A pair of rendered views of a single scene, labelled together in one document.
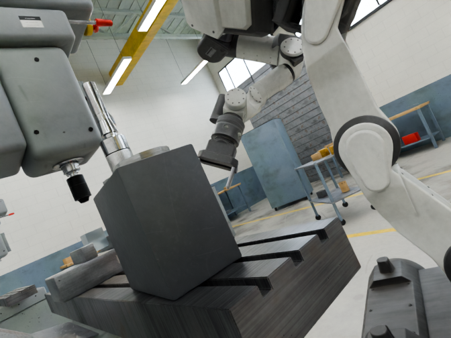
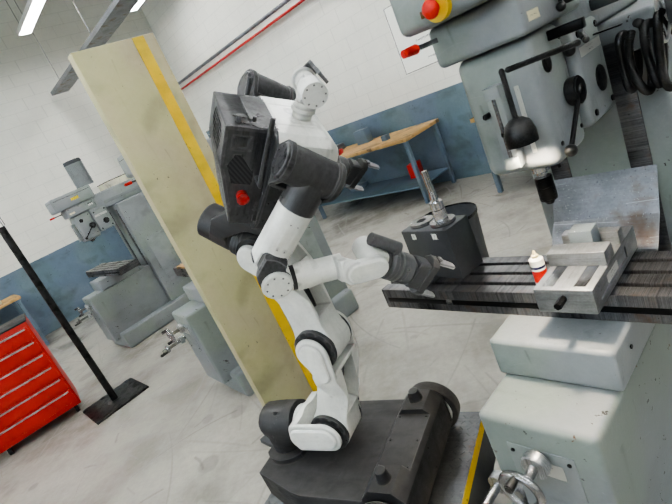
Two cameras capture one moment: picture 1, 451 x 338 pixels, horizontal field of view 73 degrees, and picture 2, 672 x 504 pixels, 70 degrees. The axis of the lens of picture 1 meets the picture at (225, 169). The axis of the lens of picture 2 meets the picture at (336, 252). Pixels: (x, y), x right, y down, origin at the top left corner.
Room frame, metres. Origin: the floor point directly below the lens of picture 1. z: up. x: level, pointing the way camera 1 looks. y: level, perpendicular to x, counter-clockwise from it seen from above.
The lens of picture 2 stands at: (2.16, -0.11, 1.68)
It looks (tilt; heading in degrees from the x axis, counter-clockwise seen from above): 17 degrees down; 184
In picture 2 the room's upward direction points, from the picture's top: 24 degrees counter-clockwise
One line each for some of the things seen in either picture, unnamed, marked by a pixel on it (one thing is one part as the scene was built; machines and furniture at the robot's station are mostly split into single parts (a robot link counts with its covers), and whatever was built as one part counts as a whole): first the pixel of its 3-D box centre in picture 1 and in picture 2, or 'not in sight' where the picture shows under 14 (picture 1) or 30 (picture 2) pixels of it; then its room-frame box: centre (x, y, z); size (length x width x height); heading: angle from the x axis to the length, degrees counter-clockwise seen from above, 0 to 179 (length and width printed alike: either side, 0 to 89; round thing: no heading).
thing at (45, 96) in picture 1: (45, 113); (522, 103); (0.87, 0.41, 1.47); 0.21 x 0.19 x 0.32; 41
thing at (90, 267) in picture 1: (111, 253); (585, 260); (0.94, 0.43, 1.01); 0.35 x 0.15 x 0.11; 132
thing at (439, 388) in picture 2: not in sight; (432, 405); (0.59, -0.11, 0.50); 0.20 x 0.05 x 0.20; 60
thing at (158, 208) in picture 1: (157, 220); (440, 244); (0.51, 0.14, 1.06); 0.22 x 0.12 x 0.20; 34
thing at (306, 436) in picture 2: not in sight; (325, 419); (0.68, -0.48, 0.68); 0.21 x 0.20 x 0.13; 60
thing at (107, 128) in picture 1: (100, 111); (429, 186); (0.55, 0.17, 1.28); 0.03 x 0.03 x 0.11
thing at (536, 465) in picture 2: not in sight; (527, 479); (1.20, 0.03, 0.66); 0.16 x 0.12 x 0.12; 131
